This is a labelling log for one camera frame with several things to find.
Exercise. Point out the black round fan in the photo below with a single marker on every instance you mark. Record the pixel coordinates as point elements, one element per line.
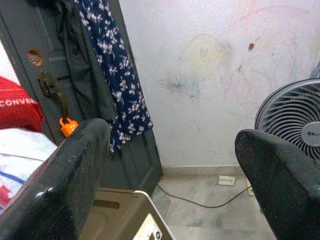
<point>287,110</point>

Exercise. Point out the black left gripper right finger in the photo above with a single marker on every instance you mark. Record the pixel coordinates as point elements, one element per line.
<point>285,185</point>

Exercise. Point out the orange padlock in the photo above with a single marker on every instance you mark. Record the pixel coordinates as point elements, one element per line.
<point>68,127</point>

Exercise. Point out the red lettered bag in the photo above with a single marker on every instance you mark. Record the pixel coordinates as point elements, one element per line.
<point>17,105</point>

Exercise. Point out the beige plastic bin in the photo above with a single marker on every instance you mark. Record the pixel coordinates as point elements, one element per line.
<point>120,215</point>

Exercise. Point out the navy white-flowered dress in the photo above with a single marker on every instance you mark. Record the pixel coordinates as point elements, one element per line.
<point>120,82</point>

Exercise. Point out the dark grey door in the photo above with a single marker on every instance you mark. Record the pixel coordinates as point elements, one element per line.
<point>30,30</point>

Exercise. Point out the white blue-striped cloth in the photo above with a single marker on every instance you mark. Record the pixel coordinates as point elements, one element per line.
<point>22,152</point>

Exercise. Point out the white floor adapter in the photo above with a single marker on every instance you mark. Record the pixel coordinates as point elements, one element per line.
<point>226,180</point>

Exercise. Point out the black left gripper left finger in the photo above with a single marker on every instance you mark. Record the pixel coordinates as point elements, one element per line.
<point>57,190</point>

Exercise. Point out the dark grey hanging garment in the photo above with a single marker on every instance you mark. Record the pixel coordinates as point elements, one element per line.
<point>85,75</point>

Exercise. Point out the round cartoon sticker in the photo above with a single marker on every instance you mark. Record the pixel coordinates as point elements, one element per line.
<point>35,57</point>

